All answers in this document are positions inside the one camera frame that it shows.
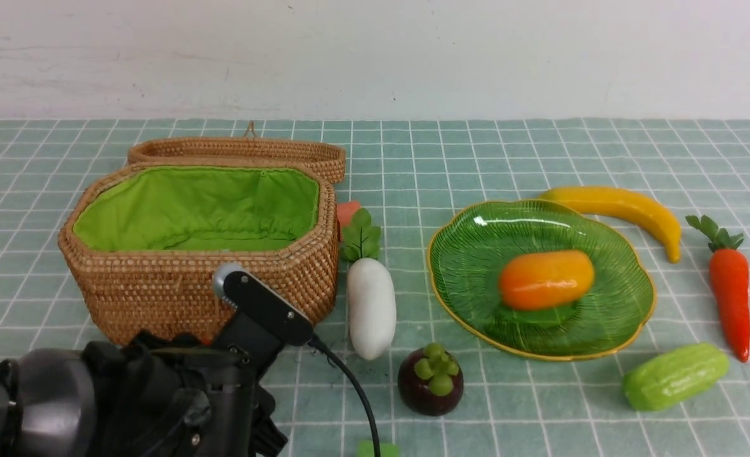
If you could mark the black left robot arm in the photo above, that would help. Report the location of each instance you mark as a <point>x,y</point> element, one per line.
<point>48,405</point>

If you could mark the orange toy carrot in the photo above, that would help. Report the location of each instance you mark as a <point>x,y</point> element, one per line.
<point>729,276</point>

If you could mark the purple toy mangosteen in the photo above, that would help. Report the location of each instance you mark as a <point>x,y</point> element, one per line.
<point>430,381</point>

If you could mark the white toy radish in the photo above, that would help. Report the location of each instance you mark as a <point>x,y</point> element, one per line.
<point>371,298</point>

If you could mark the woven wicker basket lid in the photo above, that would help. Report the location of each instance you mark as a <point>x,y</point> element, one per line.
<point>326,160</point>

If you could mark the salmon foam block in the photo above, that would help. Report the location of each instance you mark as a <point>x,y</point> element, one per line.
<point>345,212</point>

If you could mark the yellow toy banana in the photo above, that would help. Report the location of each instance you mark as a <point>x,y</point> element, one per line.
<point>628,205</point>

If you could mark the green foam block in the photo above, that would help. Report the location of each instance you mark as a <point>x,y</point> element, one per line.
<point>367,448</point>

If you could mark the green checkered tablecloth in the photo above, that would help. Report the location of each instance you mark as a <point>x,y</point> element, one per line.
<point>413,176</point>

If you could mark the green toy cucumber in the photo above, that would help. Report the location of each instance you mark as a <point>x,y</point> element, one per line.
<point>674,377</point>

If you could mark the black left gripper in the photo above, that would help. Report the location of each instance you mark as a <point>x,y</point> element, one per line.
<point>186,397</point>

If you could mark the orange yellow toy mango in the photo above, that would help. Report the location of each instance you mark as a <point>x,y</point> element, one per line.
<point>544,280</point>

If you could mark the woven wicker basket green lining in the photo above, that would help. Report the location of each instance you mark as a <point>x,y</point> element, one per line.
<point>143,243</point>

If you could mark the green glass leaf plate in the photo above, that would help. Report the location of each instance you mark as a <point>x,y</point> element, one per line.
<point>465,258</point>

